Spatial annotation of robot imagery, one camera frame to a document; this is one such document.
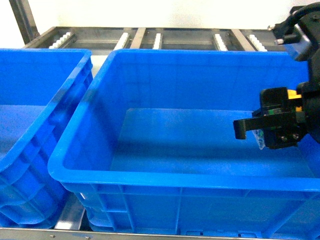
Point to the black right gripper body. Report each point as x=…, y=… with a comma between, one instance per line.
x=310, y=93

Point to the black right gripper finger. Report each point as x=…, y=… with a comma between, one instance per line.
x=274, y=102
x=255, y=125

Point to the yellow mushroom push button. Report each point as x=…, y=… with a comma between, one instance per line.
x=295, y=106

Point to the large blue plastic crate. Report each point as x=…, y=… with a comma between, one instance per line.
x=151, y=148

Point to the left blue plastic crate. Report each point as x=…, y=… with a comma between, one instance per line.
x=39, y=92

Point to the steel rack shelf frame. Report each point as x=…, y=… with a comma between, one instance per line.
x=73, y=222

